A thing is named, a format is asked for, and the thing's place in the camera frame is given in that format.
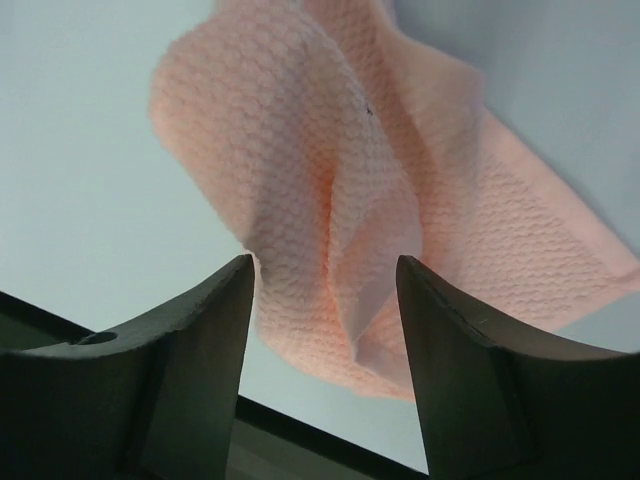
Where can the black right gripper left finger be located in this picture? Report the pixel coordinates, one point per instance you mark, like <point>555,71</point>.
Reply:
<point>151,398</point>

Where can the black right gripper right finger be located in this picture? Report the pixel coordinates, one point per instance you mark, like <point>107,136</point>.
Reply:
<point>500,399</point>

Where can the pale pink towel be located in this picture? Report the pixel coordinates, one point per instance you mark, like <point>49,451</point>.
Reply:
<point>330,144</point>

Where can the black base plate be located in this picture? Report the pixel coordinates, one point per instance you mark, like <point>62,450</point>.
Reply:
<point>266,444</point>

